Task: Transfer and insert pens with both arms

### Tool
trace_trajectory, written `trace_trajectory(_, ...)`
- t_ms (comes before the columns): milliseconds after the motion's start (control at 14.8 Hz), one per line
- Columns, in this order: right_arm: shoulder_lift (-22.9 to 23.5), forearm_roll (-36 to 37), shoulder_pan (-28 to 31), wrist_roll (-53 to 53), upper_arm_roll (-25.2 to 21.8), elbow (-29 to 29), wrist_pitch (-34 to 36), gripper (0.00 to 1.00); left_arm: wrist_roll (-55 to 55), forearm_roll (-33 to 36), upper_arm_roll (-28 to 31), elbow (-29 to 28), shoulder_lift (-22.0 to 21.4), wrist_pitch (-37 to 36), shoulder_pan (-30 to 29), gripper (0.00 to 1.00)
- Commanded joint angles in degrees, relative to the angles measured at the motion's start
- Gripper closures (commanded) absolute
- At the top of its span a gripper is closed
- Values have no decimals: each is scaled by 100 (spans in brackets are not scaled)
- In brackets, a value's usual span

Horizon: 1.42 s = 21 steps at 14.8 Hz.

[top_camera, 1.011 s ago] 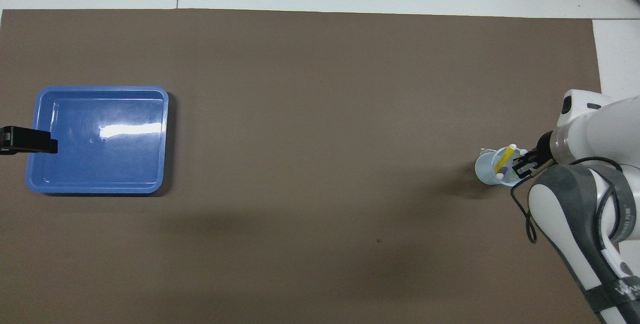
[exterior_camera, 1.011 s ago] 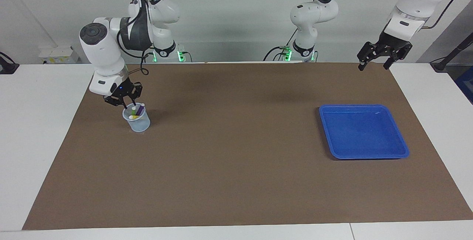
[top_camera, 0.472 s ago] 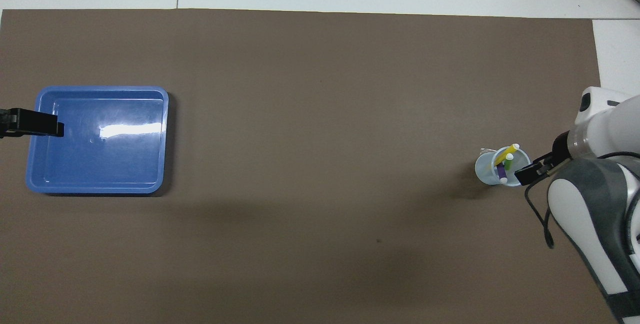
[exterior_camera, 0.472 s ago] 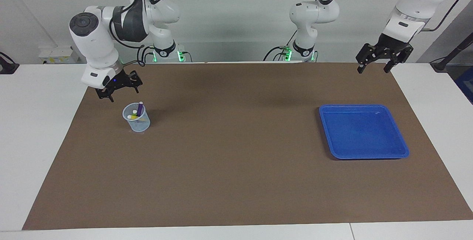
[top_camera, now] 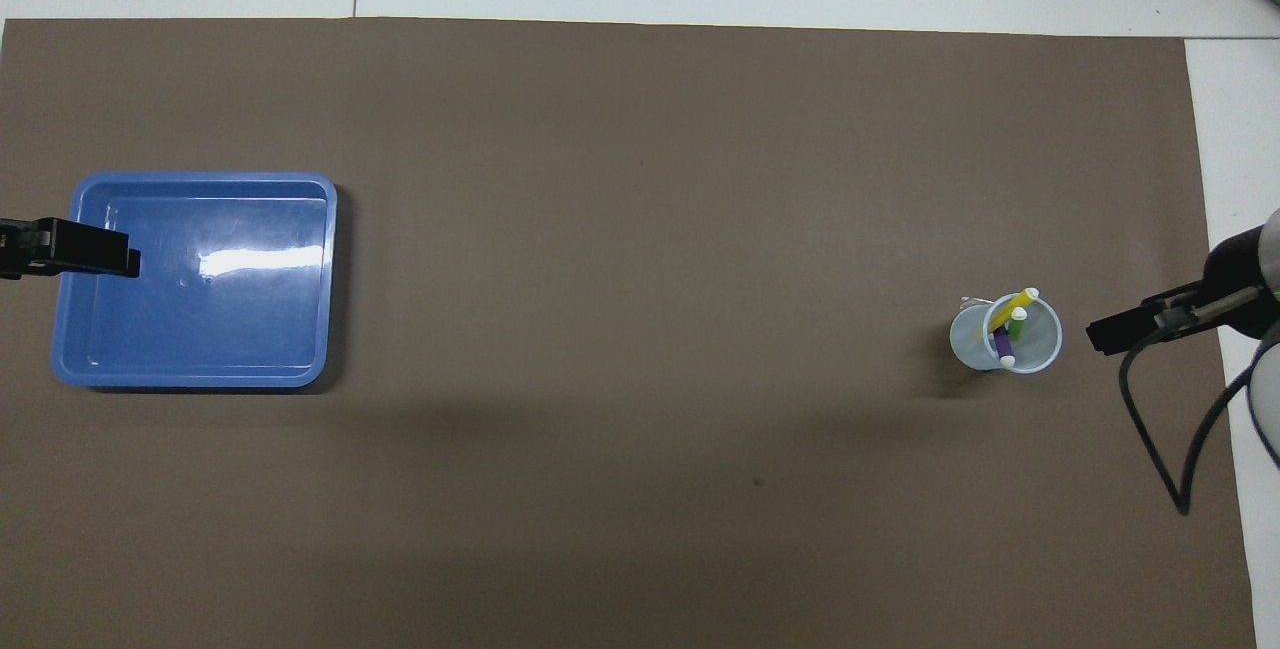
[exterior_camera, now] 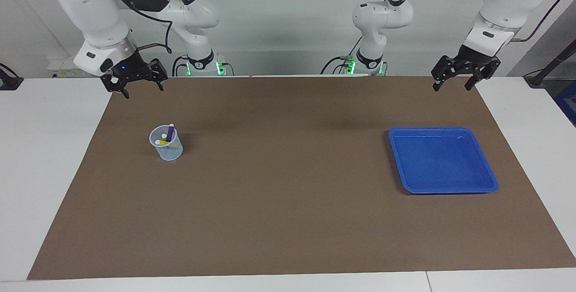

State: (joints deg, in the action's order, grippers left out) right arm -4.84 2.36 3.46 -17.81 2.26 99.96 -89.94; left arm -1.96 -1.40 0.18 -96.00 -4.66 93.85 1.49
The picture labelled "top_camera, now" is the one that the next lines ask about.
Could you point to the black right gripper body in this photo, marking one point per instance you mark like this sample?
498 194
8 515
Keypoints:
1235 279

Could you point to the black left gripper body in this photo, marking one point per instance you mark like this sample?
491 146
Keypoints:
15 247

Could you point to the green pen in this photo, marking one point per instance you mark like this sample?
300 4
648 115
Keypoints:
1016 323

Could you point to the yellow pen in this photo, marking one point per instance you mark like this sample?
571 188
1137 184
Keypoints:
1015 307

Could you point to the purple pen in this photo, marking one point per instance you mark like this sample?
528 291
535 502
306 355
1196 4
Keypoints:
1002 344

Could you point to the light blue plastic cup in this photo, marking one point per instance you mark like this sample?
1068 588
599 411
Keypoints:
965 339

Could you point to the blue plastic tray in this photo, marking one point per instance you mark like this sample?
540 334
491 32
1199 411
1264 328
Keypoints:
250 329

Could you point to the brown table mat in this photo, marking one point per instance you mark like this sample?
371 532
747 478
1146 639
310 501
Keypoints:
640 229

